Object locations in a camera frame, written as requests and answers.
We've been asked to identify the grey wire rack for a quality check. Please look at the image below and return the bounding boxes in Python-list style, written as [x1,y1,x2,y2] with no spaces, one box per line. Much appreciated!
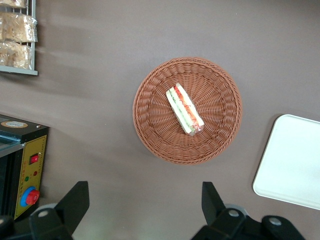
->
[0,0,39,76]

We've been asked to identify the clear bag of fried snacks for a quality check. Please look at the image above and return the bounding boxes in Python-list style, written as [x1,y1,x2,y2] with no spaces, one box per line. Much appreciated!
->
[0,0,27,8]
[0,41,33,70]
[0,12,38,43]

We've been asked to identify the brown round wicker basket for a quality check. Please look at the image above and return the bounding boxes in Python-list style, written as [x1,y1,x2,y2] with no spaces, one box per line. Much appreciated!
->
[132,56,243,166]

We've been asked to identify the plastic-wrapped triangle sandwich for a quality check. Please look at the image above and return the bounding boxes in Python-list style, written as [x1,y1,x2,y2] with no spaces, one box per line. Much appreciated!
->
[166,83,205,137]

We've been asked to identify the red emergency stop button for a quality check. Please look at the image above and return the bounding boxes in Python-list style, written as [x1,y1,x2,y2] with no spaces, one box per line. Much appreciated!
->
[20,186,41,207]

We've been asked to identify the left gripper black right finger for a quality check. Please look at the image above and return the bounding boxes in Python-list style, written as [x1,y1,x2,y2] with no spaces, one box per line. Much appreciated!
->
[191,181,248,240]

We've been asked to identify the cream rectangular plastic tray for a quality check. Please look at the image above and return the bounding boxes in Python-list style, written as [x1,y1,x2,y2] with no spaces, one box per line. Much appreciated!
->
[252,114,320,211]

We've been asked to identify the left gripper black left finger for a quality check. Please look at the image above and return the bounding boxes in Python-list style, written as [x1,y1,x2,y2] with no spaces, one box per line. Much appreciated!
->
[29,181,90,240]

